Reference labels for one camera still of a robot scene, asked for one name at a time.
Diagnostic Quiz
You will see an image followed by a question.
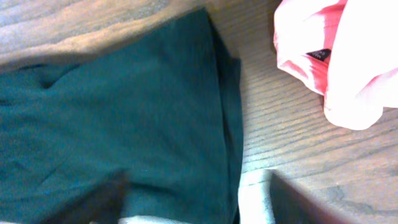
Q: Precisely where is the black garment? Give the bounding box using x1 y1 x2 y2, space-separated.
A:
1 9 243 223

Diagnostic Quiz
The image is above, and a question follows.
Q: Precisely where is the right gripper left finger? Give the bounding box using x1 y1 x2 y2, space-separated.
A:
40 174 193 224

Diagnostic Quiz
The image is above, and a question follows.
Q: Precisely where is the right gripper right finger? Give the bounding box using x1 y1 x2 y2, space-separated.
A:
238 169 356 224

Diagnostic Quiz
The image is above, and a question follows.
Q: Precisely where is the coral pink garment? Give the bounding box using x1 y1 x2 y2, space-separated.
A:
274 0 397 130

